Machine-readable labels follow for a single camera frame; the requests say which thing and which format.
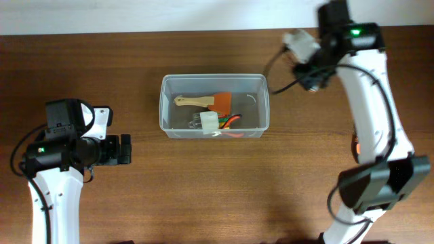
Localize clear plastic container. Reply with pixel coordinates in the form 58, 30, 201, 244
159, 74, 270, 139

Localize orange black long-nose pliers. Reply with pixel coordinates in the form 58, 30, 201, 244
351, 132, 360, 163

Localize orange scraper wooden handle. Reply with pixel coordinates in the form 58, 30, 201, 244
174, 92, 232, 115

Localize red handled cutting pliers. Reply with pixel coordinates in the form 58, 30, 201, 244
212, 114, 245, 138

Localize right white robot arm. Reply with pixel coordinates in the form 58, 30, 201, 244
288, 1, 431, 243

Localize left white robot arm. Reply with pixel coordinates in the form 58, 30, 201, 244
19, 98, 132, 243

